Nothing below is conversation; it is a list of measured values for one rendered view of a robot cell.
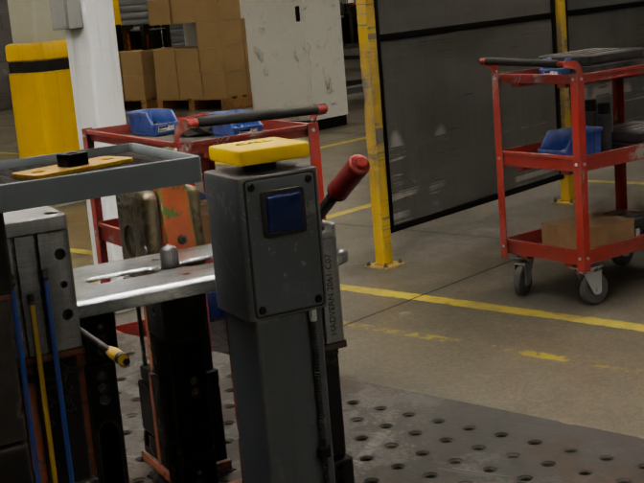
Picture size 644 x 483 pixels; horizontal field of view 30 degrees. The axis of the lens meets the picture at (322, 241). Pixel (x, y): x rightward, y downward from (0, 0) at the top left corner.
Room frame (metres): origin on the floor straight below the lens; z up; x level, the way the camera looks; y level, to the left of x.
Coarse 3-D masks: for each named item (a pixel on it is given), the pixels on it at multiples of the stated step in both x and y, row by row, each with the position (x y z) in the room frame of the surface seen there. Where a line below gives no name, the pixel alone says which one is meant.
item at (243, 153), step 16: (224, 144) 0.94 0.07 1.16; (240, 144) 0.94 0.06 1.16; (256, 144) 0.93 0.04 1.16; (272, 144) 0.92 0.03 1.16; (288, 144) 0.91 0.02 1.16; (304, 144) 0.92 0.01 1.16; (224, 160) 0.92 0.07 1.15; (240, 160) 0.89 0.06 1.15; (256, 160) 0.90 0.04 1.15; (272, 160) 0.90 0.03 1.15
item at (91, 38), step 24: (72, 0) 5.11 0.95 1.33; (96, 0) 5.17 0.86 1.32; (72, 24) 5.10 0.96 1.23; (96, 24) 5.16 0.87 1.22; (72, 48) 5.20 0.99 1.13; (96, 48) 5.15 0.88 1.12; (72, 72) 5.21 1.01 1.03; (96, 72) 5.14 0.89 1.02; (120, 72) 5.23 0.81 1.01; (96, 96) 5.13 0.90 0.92; (120, 96) 5.22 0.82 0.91; (96, 120) 5.13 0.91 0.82; (120, 120) 5.21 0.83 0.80; (96, 144) 5.14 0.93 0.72; (120, 312) 5.00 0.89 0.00
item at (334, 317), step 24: (336, 264) 1.10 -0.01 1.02; (336, 288) 1.10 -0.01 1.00; (336, 312) 1.10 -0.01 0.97; (336, 336) 1.10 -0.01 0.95; (336, 360) 1.11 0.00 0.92; (336, 384) 1.11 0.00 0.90; (336, 408) 1.11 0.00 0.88; (336, 432) 1.11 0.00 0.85; (336, 456) 1.11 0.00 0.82; (336, 480) 1.10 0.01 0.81
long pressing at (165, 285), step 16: (144, 256) 1.31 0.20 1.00; (192, 256) 1.29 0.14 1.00; (208, 256) 1.28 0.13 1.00; (80, 272) 1.25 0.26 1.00; (96, 272) 1.25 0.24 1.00; (112, 272) 1.24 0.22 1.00; (128, 272) 1.24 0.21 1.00; (160, 272) 1.22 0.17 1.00; (176, 272) 1.21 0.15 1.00; (192, 272) 1.21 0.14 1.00; (208, 272) 1.20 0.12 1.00; (80, 288) 1.18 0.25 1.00; (96, 288) 1.17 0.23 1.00; (112, 288) 1.16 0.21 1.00; (128, 288) 1.16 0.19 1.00; (144, 288) 1.14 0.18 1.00; (160, 288) 1.14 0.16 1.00; (176, 288) 1.15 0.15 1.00; (192, 288) 1.16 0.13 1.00; (208, 288) 1.16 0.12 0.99; (80, 304) 1.11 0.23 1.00; (96, 304) 1.11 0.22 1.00; (112, 304) 1.12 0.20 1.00; (128, 304) 1.13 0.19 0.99; (144, 304) 1.13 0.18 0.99
